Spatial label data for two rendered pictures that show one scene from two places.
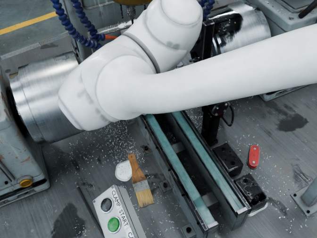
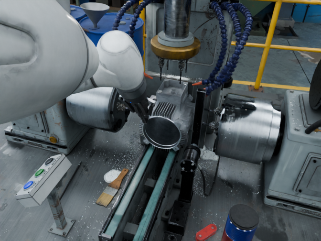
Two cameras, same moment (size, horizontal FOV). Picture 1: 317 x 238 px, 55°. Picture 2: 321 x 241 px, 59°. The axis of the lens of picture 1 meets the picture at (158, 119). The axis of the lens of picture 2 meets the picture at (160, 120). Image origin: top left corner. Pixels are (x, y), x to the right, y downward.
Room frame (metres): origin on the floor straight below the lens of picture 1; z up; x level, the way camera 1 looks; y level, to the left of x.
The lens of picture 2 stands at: (0.01, -0.53, 1.71)
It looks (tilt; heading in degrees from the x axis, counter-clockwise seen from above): 37 degrees down; 38
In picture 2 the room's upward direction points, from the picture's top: 2 degrees clockwise
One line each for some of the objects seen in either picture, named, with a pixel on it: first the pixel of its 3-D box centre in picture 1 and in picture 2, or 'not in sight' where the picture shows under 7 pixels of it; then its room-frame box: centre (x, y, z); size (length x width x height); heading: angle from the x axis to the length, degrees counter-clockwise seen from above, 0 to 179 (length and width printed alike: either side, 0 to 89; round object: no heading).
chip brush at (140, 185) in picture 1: (138, 178); (114, 186); (0.50, 0.08, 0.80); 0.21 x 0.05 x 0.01; 16
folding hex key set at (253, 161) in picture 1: (254, 156); (206, 233); (0.56, -0.32, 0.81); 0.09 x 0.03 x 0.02; 163
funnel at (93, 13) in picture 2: not in sight; (96, 19); (1.62, 1.45, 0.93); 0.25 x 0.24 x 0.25; 29
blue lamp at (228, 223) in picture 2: not in sight; (241, 224); (0.39, -0.45, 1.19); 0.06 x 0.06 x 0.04
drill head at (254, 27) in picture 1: (232, 40); (251, 129); (0.91, -0.28, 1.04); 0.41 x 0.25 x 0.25; 112
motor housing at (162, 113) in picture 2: not in sight; (168, 118); (0.78, 0.02, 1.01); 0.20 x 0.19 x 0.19; 21
